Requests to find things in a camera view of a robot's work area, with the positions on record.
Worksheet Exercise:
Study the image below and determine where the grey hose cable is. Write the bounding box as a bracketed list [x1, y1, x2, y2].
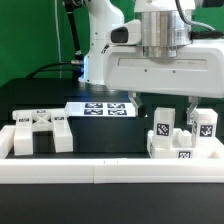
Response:
[174, 0, 224, 39]

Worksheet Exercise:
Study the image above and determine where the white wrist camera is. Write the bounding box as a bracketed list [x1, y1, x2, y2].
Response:
[106, 19, 141, 46]

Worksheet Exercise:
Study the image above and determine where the white chair back frame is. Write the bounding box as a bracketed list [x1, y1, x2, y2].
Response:
[12, 108, 73, 156]

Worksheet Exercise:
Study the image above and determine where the white U-shaped fence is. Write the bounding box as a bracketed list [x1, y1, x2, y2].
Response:
[0, 125, 224, 184]

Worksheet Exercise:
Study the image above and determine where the white chair seat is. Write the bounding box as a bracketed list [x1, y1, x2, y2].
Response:
[147, 128, 224, 159]

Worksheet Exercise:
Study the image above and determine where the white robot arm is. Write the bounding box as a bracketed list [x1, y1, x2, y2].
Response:
[80, 0, 224, 116]

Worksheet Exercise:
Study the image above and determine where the black cable bundle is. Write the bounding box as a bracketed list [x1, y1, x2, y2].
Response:
[26, 0, 86, 79]

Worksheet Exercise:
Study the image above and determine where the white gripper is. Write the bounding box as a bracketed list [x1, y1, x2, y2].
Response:
[104, 43, 224, 125]

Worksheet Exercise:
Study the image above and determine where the white marker base plate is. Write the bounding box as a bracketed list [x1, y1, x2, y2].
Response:
[65, 102, 135, 117]

